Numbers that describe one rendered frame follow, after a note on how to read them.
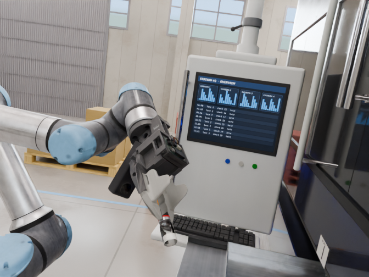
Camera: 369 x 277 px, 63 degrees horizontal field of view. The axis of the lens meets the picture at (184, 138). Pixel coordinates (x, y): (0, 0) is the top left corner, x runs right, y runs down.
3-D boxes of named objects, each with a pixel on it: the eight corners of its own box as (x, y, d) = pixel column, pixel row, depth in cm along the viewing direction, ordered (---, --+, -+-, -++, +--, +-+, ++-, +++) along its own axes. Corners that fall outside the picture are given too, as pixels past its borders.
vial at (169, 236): (170, 248, 48) (163, 225, 51) (180, 241, 47) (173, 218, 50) (161, 245, 46) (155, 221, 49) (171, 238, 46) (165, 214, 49)
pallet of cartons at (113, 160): (140, 162, 488) (146, 114, 472) (106, 183, 384) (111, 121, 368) (65, 146, 522) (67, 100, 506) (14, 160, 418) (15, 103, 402)
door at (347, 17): (308, 154, 124) (343, 2, 113) (349, 194, 79) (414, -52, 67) (307, 154, 124) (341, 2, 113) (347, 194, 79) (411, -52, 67)
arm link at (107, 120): (66, 139, 68) (98, 107, 65) (91, 132, 79) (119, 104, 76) (88, 166, 68) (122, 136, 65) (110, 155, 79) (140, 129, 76)
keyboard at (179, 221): (254, 236, 134) (255, 231, 134) (254, 253, 121) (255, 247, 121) (168, 215, 142) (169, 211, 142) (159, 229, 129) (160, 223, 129)
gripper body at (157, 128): (165, 149, 52) (150, 108, 60) (130, 178, 54) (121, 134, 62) (191, 166, 57) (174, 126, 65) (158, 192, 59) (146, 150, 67)
